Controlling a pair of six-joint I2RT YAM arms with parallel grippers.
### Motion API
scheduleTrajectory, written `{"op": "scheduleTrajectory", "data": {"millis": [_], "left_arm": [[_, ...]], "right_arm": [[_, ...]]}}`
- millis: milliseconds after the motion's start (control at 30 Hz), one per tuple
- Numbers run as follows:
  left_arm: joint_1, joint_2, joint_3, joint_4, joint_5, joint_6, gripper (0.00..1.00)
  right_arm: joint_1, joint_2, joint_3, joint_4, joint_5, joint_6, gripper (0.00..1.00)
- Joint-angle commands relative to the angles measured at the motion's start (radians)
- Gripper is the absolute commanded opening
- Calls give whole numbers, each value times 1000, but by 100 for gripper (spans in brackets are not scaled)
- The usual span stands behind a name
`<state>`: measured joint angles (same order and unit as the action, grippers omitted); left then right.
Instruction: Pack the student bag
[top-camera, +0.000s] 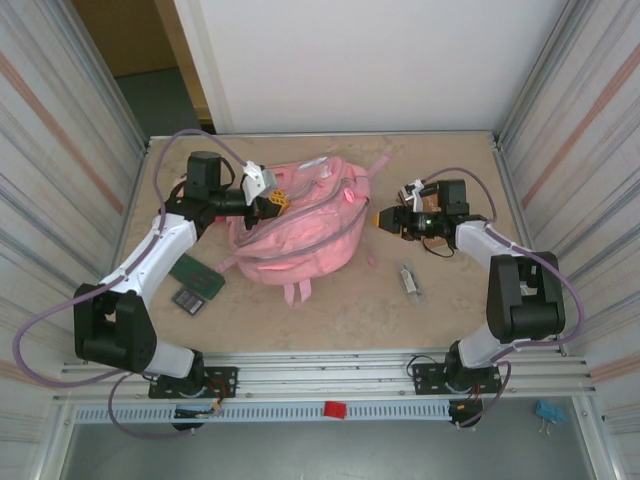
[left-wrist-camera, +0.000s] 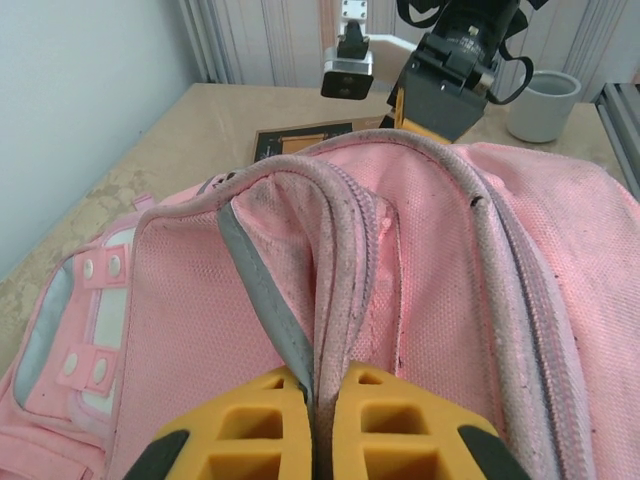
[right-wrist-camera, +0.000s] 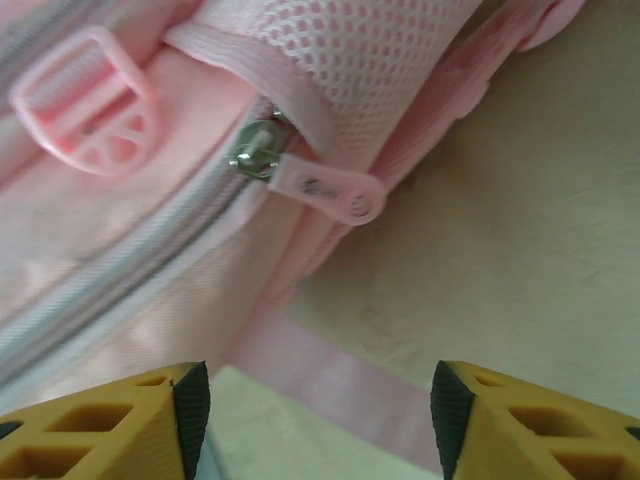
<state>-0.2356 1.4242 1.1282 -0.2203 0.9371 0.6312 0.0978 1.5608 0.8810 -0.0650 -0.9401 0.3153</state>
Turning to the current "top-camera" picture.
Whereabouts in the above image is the pen in clear package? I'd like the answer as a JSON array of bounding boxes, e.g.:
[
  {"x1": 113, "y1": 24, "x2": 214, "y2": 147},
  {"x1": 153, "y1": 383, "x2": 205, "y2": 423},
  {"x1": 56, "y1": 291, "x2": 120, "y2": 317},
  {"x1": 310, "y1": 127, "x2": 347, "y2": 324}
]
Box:
[{"x1": 398, "y1": 258, "x2": 429, "y2": 306}]

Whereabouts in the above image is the brown wooden door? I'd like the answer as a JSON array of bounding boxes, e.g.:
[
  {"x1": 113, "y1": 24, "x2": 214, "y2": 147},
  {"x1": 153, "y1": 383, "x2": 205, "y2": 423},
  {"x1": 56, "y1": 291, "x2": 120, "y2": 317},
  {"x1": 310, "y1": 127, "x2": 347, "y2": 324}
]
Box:
[{"x1": 72, "y1": 0, "x2": 214, "y2": 126}]

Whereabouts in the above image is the aluminium frame rail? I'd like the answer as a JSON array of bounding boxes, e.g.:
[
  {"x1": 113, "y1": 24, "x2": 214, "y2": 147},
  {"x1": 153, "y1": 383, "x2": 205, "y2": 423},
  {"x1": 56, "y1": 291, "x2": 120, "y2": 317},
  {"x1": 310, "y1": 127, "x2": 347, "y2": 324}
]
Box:
[{"x1": 52, "y1": 349, "x2": 599, "y2": 404}]

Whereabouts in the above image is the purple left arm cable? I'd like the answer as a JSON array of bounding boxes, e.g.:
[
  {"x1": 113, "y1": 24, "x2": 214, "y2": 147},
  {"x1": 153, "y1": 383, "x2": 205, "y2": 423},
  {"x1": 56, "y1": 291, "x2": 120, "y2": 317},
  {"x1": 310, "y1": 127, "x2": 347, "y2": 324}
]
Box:
[{"x1": 12, "y1": 128, "x2": 251, "y2": 439}]

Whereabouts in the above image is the green circuit board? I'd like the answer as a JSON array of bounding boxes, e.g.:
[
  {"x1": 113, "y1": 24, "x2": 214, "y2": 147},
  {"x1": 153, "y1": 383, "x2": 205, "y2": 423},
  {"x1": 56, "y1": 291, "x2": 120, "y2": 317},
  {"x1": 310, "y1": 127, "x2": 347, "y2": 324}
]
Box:
[{"x1": 167, "y1": 253, "x2": 226, "y2": 300}]

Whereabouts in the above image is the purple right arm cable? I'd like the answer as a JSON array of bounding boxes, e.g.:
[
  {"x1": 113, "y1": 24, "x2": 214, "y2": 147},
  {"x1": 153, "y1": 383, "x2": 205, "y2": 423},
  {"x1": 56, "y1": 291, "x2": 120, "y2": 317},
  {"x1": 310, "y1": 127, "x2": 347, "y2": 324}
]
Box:
[{"x1": 419, "y1": 167, "x2": 586, "y2": 430}]

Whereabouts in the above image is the blue binder clip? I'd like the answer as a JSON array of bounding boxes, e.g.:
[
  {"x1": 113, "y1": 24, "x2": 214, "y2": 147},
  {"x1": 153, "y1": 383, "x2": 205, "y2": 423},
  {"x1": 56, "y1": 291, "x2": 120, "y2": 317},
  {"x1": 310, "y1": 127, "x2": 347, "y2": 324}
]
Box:
[{"x1": 535, "y1": 398, "x2": 565, "y2": 436}]

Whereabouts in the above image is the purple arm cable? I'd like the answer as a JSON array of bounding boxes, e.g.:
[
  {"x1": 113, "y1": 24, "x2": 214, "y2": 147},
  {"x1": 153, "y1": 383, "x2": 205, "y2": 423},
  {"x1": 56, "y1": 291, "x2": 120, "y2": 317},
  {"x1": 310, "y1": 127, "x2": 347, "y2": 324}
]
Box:
[
  {"x1": 12, "y1": 128, "x2": 251, "y2": 439},
  {"x1": 419, "y1": 167, "x2": 586, "y2": 430}
]

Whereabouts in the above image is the slotted grey cable tray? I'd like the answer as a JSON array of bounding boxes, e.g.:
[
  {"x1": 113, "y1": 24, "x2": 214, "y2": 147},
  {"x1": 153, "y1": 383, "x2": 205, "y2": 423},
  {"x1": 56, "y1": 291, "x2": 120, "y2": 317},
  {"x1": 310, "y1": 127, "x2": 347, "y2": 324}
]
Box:
[{"x1": 74, "y1": 402, "x2": 484, "y2": 427}]

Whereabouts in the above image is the pink student backpack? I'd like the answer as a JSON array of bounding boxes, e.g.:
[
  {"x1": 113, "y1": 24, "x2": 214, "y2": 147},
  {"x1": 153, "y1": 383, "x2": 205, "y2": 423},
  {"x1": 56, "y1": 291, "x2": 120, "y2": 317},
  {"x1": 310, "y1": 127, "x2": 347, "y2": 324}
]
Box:
[{"x1": 215, "y1": 155, "x2": 394, "y2": 307}]

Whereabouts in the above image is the small black card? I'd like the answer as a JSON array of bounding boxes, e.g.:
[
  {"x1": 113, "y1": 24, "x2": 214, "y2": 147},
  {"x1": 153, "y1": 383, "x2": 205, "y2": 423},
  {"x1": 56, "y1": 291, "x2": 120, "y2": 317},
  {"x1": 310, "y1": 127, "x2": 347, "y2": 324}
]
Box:
[{"x1": 171, "y1": 287, "x2": 207, "y2": 317}]

